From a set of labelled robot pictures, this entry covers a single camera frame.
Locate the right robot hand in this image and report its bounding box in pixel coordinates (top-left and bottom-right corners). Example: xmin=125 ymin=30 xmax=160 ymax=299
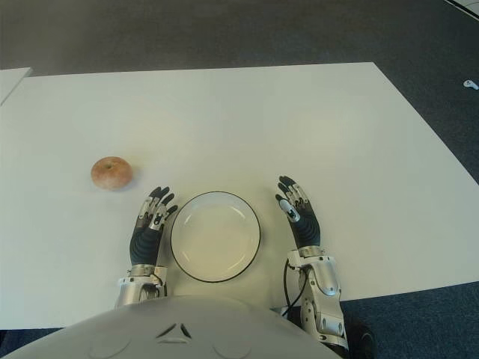
xmin=275 ymin=174 xmax=323 ymax=251

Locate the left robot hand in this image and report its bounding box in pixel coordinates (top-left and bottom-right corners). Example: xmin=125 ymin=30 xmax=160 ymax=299
xmin=129 ymin=185 xmax=179 ymax=268

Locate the red yellow apple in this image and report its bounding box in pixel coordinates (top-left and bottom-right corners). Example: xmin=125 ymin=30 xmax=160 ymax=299
xmin=91 ymin=156 xmax=132 ymax=191

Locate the white plate with black rim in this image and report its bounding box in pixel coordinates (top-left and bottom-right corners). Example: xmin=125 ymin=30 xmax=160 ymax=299
xmin=170 ymin=191 xmax=263 ymax=283

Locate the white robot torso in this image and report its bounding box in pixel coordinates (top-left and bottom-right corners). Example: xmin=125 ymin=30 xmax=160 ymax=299
xmin=0 ymin=295 xmax=344 ymax=359

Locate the black robot foot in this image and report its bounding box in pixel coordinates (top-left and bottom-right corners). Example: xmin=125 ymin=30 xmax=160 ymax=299
xmin=346 ymin=317 xmax=377 ymax=359

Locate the neighbouring white table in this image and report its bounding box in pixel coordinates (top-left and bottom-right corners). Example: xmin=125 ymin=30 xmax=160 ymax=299
xmin=0 ymin=67 xmax=34 ymax=106

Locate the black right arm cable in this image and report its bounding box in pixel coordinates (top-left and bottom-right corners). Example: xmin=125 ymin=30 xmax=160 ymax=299
xmin=282 ymin=257 xmax=311 ymax=316

